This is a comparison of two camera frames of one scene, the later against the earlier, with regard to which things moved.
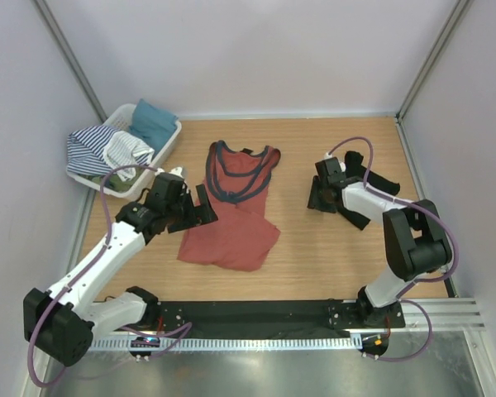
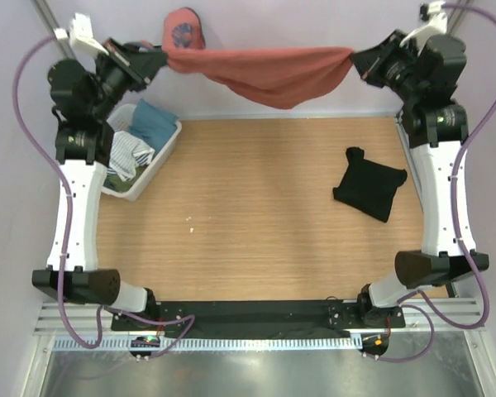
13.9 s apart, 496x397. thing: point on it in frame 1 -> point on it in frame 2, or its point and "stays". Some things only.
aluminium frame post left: x=44 y=11 stays
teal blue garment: x=152 y=126 stays
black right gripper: x=314 y=203 -> x=367 y=62
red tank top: x=237 y=184 -> x=283 y=77
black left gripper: x=198 y=215 -> x=131 y=64
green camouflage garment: x=115 y=182 stays
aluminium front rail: x=445 y=314 stays
